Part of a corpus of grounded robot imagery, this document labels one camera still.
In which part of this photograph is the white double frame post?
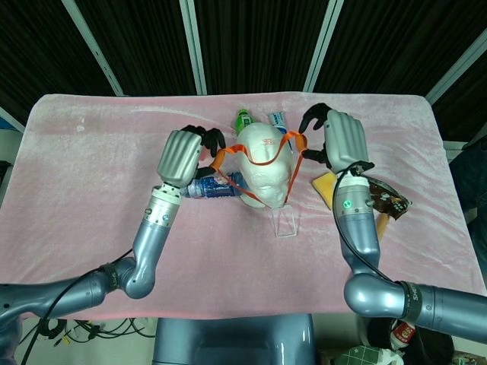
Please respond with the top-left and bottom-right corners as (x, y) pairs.
(180, 0), (208, 95)

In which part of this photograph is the white foam mannequin head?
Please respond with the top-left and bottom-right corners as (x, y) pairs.
(234, 121), (298, 209)

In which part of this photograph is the yellow green sponge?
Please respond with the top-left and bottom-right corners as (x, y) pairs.
(310, 171), (339, 210)

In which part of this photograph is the clear badge holder metal frame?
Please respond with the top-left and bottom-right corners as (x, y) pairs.
(272, 203), (298, 239)

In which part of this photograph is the green patterned bag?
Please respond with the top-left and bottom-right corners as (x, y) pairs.
(334, 344), (385, 365)

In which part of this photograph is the white slanted frame post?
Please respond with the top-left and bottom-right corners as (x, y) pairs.
(62, 0), (125, 96)

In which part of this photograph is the orange lanyard strap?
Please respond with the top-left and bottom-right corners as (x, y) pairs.
(210, 129), (308, 208)

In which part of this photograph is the green plastic bottle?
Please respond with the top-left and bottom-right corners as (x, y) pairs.
(232, 109), (255, 135)

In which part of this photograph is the black floor cable bundle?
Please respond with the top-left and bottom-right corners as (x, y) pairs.
(22, 317), (157, 343)

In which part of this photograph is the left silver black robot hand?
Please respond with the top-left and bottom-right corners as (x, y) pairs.
(156, 124), (228, 189)

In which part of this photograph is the orange stick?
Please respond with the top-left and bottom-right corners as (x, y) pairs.
(376, 212), (391, 240)

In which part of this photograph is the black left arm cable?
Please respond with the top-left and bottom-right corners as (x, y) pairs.
(18, 249), (135, 365)

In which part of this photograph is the pink plush table cloth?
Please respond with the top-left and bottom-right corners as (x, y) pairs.
(0, 90), (487, 320)

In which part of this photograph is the blue-grey robot torso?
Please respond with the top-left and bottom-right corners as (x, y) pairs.
(151, 313), (317, 365)

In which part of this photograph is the white blue toothpaste tube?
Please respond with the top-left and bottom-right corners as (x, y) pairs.
(268, 110), (296, 153)

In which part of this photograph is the blue Pepsi plastic bottle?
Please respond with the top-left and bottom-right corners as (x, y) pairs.
(180, 170), (244, 199)

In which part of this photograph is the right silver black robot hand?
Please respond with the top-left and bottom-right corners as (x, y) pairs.
(298, 103), (375, 175)

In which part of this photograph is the black pleated curtain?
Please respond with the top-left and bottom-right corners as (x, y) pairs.
(0, 0), (487, 129)

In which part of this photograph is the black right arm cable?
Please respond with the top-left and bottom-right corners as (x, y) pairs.
(331, 162), (404, 290)

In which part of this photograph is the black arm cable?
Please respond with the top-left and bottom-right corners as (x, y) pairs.
(331, 162), (404, 290)
(18, 249), (135, 365)

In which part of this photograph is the red label white bottle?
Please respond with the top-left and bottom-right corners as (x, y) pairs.
(391, 319), (418, 349)

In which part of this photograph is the brown snack packet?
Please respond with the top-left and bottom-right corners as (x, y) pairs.
(367, 175), (414, 221)

